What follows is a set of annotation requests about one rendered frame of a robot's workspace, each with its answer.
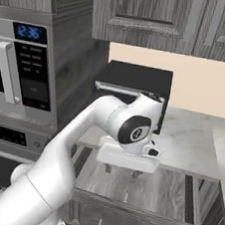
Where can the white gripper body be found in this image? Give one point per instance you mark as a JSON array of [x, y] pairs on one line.
[[125, 159]]

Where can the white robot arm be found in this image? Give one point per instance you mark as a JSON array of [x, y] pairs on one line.
[[54, 163]]

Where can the grey wood open drawer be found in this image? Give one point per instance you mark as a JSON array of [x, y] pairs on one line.
[[146, 202]]

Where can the black toaster oven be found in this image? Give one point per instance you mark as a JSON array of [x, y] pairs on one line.
[[136, 75]]

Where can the grey wood tall oven cabinet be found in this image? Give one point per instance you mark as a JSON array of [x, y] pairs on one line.
[[76, 56]]

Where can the silver microwave oven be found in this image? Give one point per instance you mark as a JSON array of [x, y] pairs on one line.
[[23, 69]]

